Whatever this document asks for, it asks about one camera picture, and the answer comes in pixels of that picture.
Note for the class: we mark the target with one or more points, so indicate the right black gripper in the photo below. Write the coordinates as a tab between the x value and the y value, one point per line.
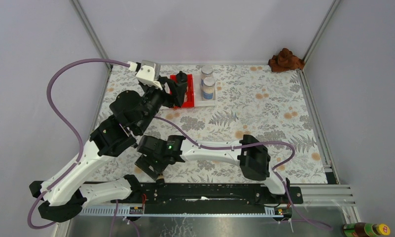
144	162

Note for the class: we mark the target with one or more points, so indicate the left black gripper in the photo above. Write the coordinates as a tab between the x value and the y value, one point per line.
169	100

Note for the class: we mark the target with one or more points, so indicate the black-cap jar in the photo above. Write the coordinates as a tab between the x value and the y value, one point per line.
181	77

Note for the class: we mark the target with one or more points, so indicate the blue-label shaker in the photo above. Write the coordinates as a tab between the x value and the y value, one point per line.
206	71
208	88

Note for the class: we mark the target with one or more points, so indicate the small dark spice bottle front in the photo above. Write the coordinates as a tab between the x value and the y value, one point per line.
160	181

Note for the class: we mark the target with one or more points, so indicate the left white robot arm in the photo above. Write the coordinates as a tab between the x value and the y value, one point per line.
66	194

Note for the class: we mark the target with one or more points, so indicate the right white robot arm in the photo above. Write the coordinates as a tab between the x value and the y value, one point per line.
249	154

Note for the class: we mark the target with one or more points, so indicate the red plastic bin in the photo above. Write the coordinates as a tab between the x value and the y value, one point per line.
189	100

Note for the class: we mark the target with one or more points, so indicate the right clear plastic bin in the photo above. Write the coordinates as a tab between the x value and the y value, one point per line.
199	102

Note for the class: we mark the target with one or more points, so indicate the floral table mat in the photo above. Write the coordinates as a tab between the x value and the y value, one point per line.
250	100

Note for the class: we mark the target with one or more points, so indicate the brown crumpled cloth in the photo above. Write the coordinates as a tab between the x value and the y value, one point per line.
285	61

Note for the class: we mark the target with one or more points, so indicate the green yellow-cap bottle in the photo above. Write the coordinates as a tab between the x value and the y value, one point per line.
362	229

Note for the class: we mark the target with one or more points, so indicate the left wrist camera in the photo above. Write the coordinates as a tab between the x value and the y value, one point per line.
147	73

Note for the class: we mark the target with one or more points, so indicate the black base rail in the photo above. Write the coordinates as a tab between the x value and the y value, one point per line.
200	198

